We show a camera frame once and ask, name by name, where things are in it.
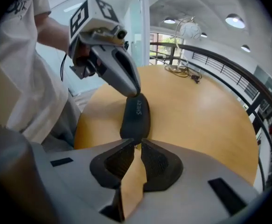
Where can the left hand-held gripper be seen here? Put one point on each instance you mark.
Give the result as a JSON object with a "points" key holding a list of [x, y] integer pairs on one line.
{"points": [[79, 20]]}

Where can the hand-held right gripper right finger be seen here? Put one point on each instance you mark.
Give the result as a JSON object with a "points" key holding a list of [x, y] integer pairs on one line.
{"points": [[191, 171]]}

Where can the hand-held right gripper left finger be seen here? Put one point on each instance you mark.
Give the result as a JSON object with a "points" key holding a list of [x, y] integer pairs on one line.
{"points": [[79, 171]]}

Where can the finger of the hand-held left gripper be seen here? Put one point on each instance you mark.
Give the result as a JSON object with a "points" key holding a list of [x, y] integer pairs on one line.
{"points": [[137, 78]]}

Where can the black pouch case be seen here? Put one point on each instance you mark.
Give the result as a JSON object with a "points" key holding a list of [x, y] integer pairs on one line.
{"points": [[135, 118]]}

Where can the person's left forearm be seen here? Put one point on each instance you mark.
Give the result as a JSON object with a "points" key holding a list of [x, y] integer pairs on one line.
{"points": [[54, 34]]}

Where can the person's left hand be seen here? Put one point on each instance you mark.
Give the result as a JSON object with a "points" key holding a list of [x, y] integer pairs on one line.
{"points": [[83, 52]]}

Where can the grey trousers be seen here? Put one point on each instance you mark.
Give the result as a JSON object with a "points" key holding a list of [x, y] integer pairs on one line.
{"points": [[63, 125]]}

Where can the round ceiling light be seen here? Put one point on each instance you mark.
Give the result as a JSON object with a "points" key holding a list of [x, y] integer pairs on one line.
{"points": [[169, 20], [245, 48], [204, 35], [235, 21]]}

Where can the gold table lamp white shade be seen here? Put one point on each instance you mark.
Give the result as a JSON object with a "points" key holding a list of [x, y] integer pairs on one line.
{"points": [[190, 30]]}

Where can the white printed T-shirt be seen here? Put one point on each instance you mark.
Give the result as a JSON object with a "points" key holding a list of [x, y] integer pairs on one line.
{"points": [[21, 66]]}

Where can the round wooden table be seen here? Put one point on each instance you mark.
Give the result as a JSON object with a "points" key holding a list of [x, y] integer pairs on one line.
{"points": [[253, 111]]}

